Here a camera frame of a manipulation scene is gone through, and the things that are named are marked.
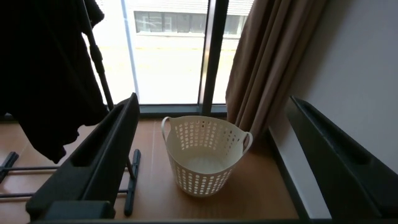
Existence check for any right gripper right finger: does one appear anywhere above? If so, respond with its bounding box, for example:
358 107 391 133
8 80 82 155
284 95 398 219

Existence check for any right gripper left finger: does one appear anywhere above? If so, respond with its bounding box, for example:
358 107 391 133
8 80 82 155
25 92 141 219

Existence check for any black garment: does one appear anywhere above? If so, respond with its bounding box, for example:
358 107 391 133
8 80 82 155
0 0 109 164

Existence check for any black clothes rack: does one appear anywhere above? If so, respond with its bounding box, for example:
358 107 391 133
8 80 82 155
0 0 142 218

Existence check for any white laundry basket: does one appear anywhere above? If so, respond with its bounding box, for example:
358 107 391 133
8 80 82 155
160 115 254 198

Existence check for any brown curtain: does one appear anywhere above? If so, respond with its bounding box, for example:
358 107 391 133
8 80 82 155
225 0 329 139

